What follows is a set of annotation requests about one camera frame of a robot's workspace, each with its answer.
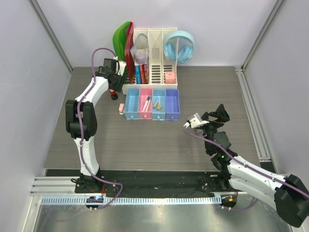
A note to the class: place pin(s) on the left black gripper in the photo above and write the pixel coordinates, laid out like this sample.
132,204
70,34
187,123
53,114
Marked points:
118,87

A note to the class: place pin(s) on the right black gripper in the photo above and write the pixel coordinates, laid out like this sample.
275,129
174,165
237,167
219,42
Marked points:
220,113

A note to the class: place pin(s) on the red black stamp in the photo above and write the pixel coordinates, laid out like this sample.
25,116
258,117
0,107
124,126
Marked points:
114,95

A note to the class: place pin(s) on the pink drawer bin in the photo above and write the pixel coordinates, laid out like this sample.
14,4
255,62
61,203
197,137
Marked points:
144,93

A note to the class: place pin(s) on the light blue drawer bin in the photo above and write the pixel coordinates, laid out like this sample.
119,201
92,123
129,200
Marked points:
132,104

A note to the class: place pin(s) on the blue white marker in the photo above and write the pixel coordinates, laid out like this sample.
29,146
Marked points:
145,104

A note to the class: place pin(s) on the green white marker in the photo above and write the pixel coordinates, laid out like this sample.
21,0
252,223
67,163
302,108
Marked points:
148,104

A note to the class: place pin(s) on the green red folder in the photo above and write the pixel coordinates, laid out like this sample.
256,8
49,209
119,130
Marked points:
122,43

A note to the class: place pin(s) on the purple drawer bin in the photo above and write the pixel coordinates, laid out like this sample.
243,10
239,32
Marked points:
172,104

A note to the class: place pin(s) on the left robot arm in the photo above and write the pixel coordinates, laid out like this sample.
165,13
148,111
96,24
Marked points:
81,121

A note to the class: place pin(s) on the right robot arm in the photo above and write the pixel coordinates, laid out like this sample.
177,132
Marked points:
286,194

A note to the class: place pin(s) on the pink stapler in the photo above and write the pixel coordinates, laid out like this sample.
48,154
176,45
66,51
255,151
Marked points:
121,108

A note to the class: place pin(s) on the clear zip pouch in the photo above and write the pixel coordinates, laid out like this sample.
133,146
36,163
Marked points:
139,50

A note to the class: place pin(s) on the white file organizer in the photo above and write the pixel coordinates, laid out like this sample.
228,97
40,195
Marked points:
158,64

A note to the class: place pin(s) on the pink cube box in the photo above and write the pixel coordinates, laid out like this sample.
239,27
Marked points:
170,77

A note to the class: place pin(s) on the light blue headphones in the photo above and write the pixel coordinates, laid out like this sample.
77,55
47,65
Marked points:
171,48

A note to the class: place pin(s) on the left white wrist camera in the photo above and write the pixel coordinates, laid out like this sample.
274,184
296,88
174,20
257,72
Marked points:
120,67

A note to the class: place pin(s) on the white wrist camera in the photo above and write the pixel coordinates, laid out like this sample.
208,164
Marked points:
120,67
195,121

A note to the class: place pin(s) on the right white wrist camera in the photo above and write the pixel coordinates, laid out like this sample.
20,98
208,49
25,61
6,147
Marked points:
195,121

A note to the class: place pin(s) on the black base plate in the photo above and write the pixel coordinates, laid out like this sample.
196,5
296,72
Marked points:
157,184

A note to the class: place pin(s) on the white slotted cable duct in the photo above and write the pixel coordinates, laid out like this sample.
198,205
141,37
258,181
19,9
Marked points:
97,200

